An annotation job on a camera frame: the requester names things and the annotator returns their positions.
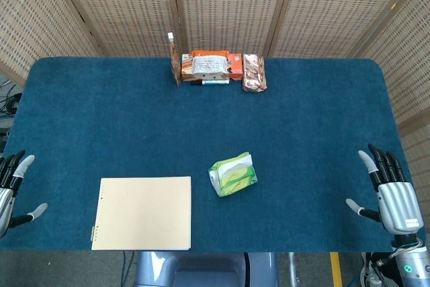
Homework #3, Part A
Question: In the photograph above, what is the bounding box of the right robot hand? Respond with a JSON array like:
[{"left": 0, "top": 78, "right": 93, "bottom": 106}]
[{"left": 345, "top": 143, "right": 423, "bottom": 235}]

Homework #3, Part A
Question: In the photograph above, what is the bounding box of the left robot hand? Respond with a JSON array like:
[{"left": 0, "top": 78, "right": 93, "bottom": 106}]
[{"left": 0, "top": 150, "right": 48, "bottom": 238}]

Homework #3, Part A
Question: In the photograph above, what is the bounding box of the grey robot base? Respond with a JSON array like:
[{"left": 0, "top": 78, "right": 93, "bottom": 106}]
[{"left": 133, "top": 251, "right": 280, "bottom": 287}]

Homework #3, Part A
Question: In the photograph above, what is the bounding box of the green tissue pack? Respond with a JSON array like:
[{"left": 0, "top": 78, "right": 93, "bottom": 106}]
[{"left": 208, "top": 151, "right": 259, "bottom": 198}]

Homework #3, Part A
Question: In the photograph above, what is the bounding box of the red white snack package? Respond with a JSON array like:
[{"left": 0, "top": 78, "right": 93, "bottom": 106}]
[{"left": 241, "top": 53, "right": 268, "bottom": 93}]

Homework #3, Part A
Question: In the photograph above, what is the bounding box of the blue table mat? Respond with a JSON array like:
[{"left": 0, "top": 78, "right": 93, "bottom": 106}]
[{"left": 0, "top": 56, "right": 427, "bottom": 253}]

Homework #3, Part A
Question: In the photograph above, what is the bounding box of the orange snack box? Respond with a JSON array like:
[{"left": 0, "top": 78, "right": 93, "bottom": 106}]
[{"left": 181, "top": 50, "right": 243, "bottom": 82}]

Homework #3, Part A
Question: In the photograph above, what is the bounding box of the black teal marker pen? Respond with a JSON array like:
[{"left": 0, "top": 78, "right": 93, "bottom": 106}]
[{"left": 190, "top": 79, "right": 230, "bottom": 86}]

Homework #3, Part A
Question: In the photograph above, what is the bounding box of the grey plastic wrapped package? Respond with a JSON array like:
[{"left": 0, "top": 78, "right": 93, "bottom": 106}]
[{"left": 190, "top": 55, "right": 230, "bottom": 77}]

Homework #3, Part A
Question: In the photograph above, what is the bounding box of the woven folding screen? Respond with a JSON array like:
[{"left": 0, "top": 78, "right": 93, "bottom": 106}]
[{"left": 0, "top": 0, "right": 430, "bottom": 200}]

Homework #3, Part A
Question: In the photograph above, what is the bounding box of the black cables bundle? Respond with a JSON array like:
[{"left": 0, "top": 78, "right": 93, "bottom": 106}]
[{"left": 0, "top": 78, "right": 24, "bottom": 153}]

